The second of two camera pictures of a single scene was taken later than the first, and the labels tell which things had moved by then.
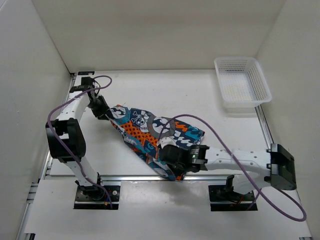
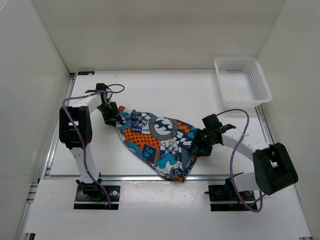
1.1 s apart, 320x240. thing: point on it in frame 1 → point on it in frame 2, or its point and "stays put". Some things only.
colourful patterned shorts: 144,133 stays put
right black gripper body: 178,169 → 203,141
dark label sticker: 86,73 stays put
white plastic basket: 242,83 stays put
